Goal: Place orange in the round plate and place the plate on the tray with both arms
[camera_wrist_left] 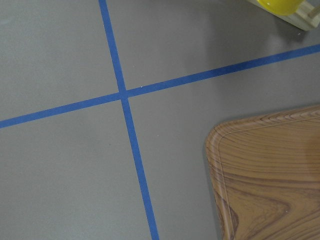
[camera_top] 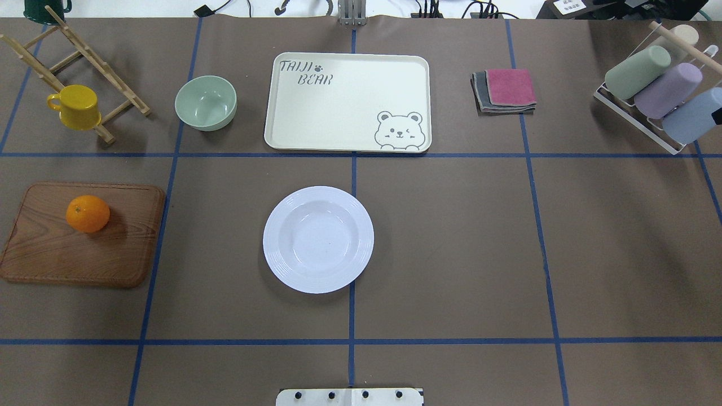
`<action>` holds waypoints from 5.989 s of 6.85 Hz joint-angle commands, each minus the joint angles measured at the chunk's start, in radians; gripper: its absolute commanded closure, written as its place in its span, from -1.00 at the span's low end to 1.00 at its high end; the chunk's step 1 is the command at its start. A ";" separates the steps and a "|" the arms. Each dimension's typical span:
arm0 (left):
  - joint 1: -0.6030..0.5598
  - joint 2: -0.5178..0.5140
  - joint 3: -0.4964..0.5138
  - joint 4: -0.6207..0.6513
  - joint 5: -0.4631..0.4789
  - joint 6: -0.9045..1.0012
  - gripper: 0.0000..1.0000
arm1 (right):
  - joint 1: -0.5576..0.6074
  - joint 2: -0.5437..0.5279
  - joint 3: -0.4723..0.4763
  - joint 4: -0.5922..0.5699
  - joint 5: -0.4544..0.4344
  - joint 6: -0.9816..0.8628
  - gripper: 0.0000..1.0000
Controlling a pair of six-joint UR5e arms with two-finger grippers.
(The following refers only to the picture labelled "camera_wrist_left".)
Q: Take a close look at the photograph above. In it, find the wooden grain tray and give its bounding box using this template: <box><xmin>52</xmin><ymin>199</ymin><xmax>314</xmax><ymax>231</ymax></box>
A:
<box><xmin>205</xmin><ymin>105</ymin><xmax>320</xmax><ymax>240</ymax></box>

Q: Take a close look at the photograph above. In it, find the yellow mug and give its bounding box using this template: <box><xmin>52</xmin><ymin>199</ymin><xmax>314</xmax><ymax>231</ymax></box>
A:
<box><xmin>257</xmin><ymin>0</ymin><xmax>304</xmax><ymax>16</ymax></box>

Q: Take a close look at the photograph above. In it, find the wooden cup drying rack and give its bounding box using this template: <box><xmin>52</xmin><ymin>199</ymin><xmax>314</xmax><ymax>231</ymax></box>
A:
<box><xmin>248</xmin><ymin>0</ymin><xmax>320</xmax><ymax>31</ymax></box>

